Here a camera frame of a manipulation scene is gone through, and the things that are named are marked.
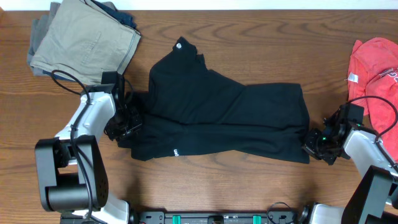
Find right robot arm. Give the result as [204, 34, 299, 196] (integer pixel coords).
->
[296, 124, 397, 224]

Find khaki folded trousers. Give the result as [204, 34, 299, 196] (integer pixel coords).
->
[30, 0, 142, 86]

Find black t-shirt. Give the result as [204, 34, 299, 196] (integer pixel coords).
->
[118, 38, 310, 164]

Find red printed t-shirt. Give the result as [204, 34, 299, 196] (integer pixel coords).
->
[347, 37, 398, 162]

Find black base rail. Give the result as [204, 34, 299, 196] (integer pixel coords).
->
[127, 202, 311, 224]

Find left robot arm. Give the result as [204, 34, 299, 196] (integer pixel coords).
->
[35, 84, 139, 224]

